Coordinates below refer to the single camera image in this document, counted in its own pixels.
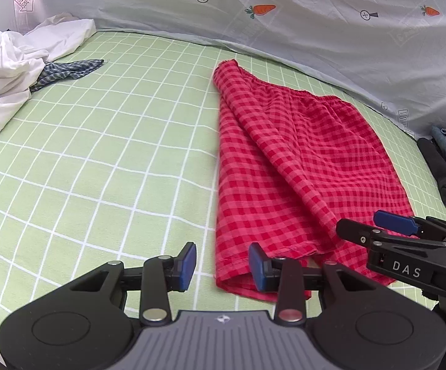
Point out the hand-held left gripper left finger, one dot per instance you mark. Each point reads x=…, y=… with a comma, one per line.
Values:
x=186, y=266

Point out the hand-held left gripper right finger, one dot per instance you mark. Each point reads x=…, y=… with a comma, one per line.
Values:
x=257, y=273

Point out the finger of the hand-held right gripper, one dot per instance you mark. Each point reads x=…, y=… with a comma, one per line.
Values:
x=394, y=221
x=356, y=231

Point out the red checked shorts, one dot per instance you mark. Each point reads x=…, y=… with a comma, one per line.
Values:
x=284, y=154

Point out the black crumpled garment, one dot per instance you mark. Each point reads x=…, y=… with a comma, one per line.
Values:
x=440, y=177

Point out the green grid bed sheet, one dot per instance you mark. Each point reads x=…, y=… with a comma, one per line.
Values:
x=103, y=154

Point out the pale grey carrot-print blanket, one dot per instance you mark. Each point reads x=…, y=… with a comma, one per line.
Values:
x=284, y=15

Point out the blue plaid cloth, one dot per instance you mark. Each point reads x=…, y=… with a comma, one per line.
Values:
x=63, y=70

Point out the white crumpled cloth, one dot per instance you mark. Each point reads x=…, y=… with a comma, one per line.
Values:
x=11, y=61

